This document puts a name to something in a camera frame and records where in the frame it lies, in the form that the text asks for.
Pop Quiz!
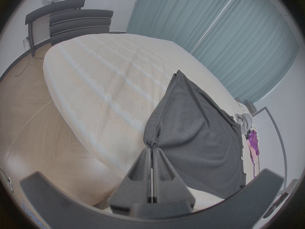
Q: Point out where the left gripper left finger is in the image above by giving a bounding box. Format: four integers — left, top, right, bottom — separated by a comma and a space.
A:
108, 149, 152, 212

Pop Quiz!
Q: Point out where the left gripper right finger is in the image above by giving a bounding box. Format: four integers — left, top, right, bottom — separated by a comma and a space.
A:
152, 149, 196, 208

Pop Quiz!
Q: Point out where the black T-shirt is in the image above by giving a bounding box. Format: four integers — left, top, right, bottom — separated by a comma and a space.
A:
144, 70, 246, 198

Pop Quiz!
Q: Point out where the bed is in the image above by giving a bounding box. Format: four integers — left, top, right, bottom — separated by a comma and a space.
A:
43, 33, 286, 210

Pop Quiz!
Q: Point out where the pink garment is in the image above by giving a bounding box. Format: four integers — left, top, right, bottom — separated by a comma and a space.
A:
248, 141, 261, 157

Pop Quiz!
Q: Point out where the purple satin garment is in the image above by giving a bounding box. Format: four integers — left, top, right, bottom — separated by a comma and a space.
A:
247, 130, 260, 178

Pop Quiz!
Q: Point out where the grey garment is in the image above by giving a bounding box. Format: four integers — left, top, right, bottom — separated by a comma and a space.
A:
235, 113, 253, 135

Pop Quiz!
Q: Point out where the white printed pillow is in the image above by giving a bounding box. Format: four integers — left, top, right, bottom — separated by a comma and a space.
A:
236, 102, 251, 115

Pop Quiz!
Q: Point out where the grey bedside table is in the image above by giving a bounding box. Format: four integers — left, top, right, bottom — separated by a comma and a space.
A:
243, 100, 256, 114

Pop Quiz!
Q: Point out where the blue-green curtain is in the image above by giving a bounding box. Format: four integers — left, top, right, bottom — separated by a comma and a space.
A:
191, 0, 299, 103
126, 0, 243, 53

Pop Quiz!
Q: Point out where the black chest of drawers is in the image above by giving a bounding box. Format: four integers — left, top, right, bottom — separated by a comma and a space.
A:
49, 9, 113, 46

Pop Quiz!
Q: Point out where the black cable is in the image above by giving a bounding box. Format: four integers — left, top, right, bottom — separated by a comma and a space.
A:
15, 56, 31, 77

